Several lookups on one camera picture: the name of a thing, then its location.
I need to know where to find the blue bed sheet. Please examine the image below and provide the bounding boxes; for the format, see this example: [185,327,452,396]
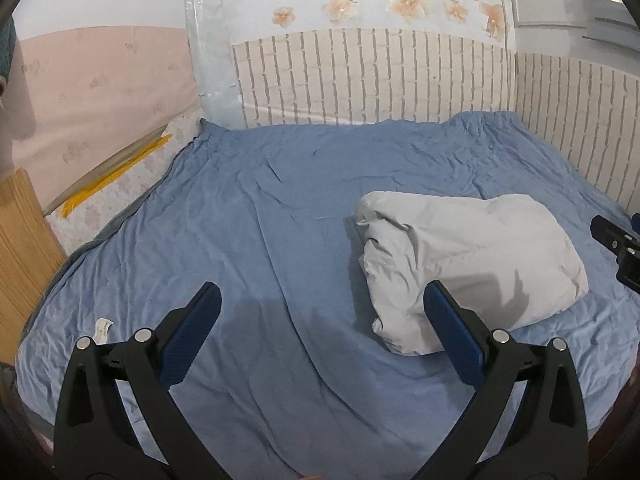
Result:
[15,110,640,480]

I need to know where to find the clear plastic sheet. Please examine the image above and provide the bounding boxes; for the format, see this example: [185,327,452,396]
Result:
[184,0,247,132]

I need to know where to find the white door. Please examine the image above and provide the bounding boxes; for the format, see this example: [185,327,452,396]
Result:
[500,0,628,57]

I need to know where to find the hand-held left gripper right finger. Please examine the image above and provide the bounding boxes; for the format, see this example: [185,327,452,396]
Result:
[410,280,591,480]

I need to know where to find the pink padded headboard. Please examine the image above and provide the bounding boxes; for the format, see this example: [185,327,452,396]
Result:
[10,25,207,211]

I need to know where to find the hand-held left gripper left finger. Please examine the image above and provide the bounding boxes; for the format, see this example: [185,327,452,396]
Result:
[52,281,236,480]

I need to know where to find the white sheet label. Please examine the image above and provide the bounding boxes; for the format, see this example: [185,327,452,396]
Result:
[91,317,114,347]

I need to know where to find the brick pattern wall panel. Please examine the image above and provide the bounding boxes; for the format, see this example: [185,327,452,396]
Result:
[232,27,640,213]

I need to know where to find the teal knitted garment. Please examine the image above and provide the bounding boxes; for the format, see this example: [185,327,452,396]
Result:
[0,15,18,97]

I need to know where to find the wooden board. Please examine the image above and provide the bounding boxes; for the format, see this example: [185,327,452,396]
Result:
[0,167,69,367]

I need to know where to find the yellow tape strip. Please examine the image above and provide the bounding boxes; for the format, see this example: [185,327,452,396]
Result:
[60,133,173,219]

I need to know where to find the floral mattress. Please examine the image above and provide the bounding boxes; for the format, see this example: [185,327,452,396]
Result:
[46,114,207,257]

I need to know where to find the light grey padded jacket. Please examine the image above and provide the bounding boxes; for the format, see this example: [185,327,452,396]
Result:
[354,191,590,357]

